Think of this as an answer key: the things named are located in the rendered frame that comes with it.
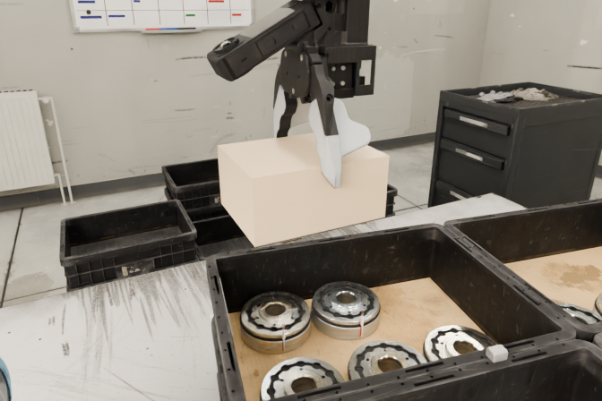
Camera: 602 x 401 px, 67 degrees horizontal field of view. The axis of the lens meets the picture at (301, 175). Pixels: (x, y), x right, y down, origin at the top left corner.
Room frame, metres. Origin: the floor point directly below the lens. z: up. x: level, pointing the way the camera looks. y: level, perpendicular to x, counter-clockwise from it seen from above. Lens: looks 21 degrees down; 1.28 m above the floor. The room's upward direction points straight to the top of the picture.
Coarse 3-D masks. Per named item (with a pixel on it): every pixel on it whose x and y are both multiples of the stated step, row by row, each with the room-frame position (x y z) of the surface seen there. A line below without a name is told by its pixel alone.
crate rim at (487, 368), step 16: (528, 352) 0.39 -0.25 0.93; (544, 352) 0.39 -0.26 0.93; (560, 352) 0.39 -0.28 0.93; (576, 352) 0.39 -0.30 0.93; (592, 352) 0.39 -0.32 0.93; (464, 368) 0.37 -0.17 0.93; (480, 368) 0.37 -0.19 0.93; (496, 368) 0.37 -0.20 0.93; (512, 368) 0.37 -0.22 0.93; (400, 384) 0.34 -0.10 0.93; (416, 384) 0.35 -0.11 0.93; (432, 384) 0.34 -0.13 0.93; (448, 384) 0.35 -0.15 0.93; (336, 400) 0.32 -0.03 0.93; (352, 400) 0.32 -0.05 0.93; (368, 400) 0.32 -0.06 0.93; (384, 400) 0.33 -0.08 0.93
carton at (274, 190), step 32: (224, 160) 0.49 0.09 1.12; (256, 160) 0.45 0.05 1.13; (288, 160) 0.45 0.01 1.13; (352, 160) 0.46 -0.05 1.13; (384, 160) 0.47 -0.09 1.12; (224, 192) 0.49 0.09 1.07; (256, 192) 0.40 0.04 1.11; (288, 192) 0.42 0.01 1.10; (320, 192) 0.43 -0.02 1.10; (352, 192) 0.45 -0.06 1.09; (384, 192) 0.47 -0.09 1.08; (256, 224) 0.40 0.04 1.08; (288, 224) 0.42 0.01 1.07; (320, 224) 0.44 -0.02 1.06; (352, 224) 0.45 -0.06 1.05
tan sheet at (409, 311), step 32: (384, 288) 0.65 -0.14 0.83; (416, 288) 0.65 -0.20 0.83; (384, 320) 0.56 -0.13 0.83; (416, 320) 0.56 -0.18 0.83; (448, 320) 0.56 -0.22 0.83; (256, 352) 0.50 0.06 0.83; (288, 352) 0.50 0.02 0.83; (320, 352) 0.50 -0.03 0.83; (352, 352) 0.50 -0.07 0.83; (256, 384) 0.44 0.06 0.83
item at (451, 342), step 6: (456, 336) 0.49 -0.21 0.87; (462, 336) 0.49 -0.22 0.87; (450, 342) 0.48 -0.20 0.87; (456, 342) 0.48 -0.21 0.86; (462, 342) 0.48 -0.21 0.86; (468, 342) 0.48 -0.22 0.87; (474, 342) 0.48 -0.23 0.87; (450, 348) 0.46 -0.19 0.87; (474, 348) 0.47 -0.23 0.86; (480, 348) 0.46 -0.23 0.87; (450, 354) 0.46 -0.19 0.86; (456, 354) 0.45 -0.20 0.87
